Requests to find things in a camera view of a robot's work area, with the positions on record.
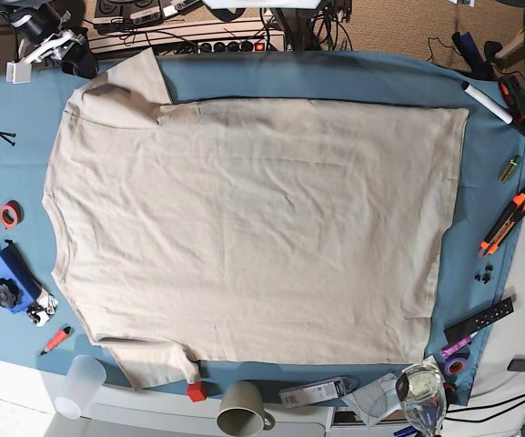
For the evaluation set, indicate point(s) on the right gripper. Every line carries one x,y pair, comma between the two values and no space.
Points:
46,35

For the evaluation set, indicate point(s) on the beige T-shirt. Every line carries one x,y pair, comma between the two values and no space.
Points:
288,231

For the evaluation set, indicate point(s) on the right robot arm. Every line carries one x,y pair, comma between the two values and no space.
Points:
8,8

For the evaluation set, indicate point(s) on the black power strip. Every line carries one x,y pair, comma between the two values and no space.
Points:
235,46

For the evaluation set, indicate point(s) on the red tape roll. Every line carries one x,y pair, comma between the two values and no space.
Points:
11,214

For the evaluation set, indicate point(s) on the blue box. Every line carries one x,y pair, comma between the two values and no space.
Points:
12,268

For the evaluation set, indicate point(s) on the black star knob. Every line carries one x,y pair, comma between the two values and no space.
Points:
9,294

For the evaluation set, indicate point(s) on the small black white toy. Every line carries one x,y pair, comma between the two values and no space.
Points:
42,310

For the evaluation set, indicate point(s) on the blue table cloth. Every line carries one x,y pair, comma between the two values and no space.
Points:
33,111

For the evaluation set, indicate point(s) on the small orange utility knife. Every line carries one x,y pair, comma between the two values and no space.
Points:
58,338

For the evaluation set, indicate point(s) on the frosted plastic cup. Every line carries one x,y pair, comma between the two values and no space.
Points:
84,379

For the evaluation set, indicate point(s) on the red cube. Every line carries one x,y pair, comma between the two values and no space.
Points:
197,391

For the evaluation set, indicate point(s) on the grey-green ceramic mug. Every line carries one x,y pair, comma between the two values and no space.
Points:
242,412

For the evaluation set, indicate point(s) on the white marker pen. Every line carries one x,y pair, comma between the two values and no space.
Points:
487,102

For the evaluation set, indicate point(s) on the packaged item with barcode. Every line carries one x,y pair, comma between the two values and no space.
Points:
317,392

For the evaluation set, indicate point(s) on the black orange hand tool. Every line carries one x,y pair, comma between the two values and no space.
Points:
512,94

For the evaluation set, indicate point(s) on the green yellow small tool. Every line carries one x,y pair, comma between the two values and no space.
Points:
509,169

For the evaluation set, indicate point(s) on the folded paper sheet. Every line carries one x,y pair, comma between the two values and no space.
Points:
377,400

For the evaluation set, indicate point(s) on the small black screws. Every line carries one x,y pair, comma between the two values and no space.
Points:
484,275

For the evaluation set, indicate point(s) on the large orange utility knife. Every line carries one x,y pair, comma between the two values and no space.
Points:
508,219

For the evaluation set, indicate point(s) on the purple marker pen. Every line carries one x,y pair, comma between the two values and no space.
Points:
457,346

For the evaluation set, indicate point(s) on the black remote control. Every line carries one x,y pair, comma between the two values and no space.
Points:
479,321

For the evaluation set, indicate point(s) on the wine glass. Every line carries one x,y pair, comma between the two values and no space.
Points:
422,397

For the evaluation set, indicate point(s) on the purple tape roll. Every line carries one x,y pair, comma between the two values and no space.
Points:
455,364

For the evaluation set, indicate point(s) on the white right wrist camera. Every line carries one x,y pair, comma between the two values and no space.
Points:
18,73

